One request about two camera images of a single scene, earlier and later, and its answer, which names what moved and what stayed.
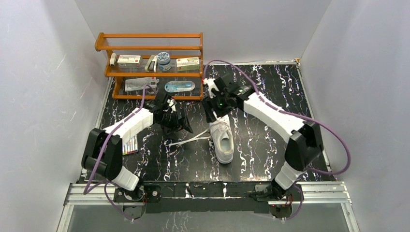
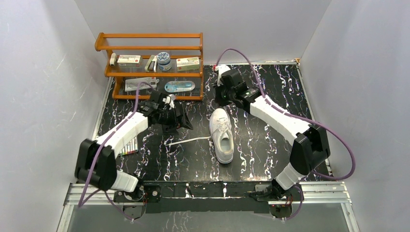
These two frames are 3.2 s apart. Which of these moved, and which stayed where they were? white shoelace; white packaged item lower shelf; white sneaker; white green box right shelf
Moved: white shoelace
Stayed: white sneaker; white green box right shelf; white packaged item lower shelf
